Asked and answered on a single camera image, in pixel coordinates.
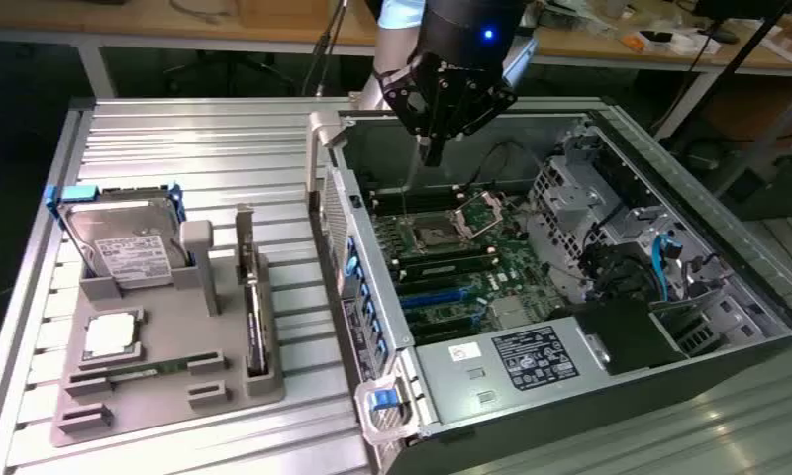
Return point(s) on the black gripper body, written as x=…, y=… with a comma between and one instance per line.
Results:
x=466, y=29

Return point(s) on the Nvidia graphics card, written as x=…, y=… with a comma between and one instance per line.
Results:
x=245, y=237

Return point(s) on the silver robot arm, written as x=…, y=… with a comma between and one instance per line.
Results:
x=396, y=54

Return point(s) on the metal socket cover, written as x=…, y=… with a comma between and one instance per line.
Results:
x=487, y=196

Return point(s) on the thin locking lever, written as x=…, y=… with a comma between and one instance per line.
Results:
x=404, y=198

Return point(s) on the grey metal disk bay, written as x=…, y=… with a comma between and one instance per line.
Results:
x=567, y=198

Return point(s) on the black office chair base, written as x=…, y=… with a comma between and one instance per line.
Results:
x=231, y=69

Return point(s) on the CPU socket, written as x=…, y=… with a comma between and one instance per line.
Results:
x=432, y=232

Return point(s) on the white orange desk gadget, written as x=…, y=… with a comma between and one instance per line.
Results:
x=667, y=42

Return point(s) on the green RAM stick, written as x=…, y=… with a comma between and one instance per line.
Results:
x=152, y=370
x=448, y=269

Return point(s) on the green motherboard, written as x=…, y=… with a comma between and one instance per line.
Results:
x=495, y=287

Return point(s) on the black expansion slot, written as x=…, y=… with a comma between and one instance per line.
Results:
x=439, y=322
x=429, y=285
x=445, y=335

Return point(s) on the black computer mouse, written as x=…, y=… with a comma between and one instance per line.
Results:
x=724, y=35

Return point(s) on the blue expansion slot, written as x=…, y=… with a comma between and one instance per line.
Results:
x=435, y=298

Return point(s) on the black tripod pole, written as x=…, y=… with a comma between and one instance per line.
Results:
x=748, y=47

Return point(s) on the black monitor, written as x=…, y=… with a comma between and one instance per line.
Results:
x=739, y=7

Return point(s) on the silver chipset heatsink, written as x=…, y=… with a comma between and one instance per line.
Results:
x=511, y=314

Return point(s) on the hard disk drive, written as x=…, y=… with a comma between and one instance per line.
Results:
x=132, y=247

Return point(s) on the black plastic air shroud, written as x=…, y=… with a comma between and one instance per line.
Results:
x=627, y=336

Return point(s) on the slotted grey disk bay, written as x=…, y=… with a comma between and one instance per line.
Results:
x=694, y=329

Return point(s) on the grey power supply unit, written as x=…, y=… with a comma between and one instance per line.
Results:
x=475, y=391

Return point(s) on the grey parts rack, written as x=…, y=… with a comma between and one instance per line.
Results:
x=165, y=336

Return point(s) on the grey corner clamp blue latch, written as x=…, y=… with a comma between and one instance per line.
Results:
x=385, y=410

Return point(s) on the silver CPU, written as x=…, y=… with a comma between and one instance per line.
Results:
x=108, y=336

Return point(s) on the black PC case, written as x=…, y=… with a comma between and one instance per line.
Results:
x=634, y=410

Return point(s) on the wooden desk white frame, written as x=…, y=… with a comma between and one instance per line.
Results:
x=105, y=20
x=600, y=42

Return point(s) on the black chassis intrusion switch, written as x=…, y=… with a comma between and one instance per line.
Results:
x=355, y=202

